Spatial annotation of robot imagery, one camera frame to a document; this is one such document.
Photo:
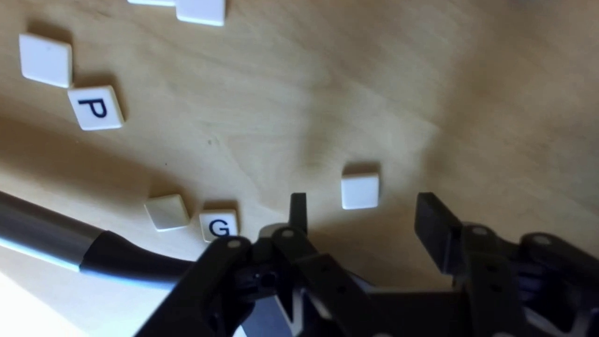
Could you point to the white letter tile P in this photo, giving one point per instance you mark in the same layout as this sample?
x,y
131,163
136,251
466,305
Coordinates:
x,y
95,107

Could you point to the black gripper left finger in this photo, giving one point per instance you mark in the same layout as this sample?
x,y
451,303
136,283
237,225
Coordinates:
x,y
297,210

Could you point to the white letter tile G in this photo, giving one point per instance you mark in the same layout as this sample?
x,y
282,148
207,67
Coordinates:
x,y
217,225

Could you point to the black spatula with metal handle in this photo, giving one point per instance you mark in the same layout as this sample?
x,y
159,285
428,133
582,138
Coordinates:
x,y
61,240

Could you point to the white blank tile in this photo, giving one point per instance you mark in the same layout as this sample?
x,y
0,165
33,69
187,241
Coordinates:
x,y
45,60
166,212

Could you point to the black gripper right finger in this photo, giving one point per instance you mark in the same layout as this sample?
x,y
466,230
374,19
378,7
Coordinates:
x,y
438,228

